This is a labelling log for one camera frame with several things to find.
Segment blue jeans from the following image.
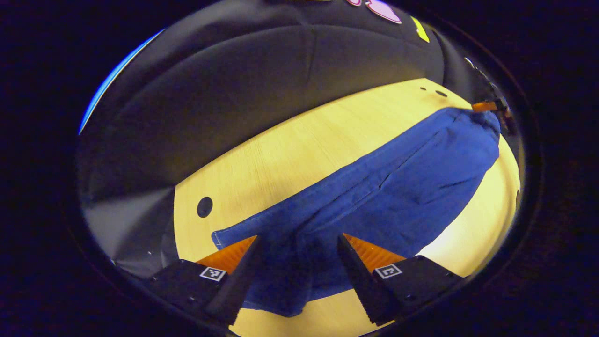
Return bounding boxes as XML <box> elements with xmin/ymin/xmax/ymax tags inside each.
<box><xmin>212</xmin><ymin>107</ymin><xmax>502</xmax><ymax>318</ymax></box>

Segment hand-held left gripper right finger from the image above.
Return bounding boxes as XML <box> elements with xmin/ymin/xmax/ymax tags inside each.
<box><xmin>337</xmin><ymin>233</ymin><xmax>465</xmax><ymax>327</ymax></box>

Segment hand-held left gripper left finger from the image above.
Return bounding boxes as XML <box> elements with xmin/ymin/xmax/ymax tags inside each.
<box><xmin>149</xmin><ymin>235</ymin><xmax>263</xmax><ymax>326</ymax></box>

